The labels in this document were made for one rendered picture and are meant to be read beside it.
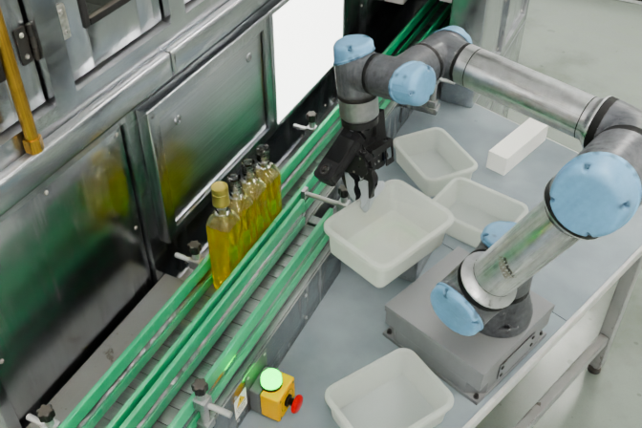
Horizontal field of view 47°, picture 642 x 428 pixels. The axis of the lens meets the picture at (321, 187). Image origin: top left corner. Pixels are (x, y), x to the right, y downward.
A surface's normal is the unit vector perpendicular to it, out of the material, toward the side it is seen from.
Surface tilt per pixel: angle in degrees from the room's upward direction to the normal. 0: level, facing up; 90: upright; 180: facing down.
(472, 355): 1
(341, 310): 0
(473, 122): 0
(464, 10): 90
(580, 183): 83
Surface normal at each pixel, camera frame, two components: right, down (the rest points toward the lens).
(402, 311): -0.01, -0.77
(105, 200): 0.89, 0.29
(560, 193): -0.62, 0.40
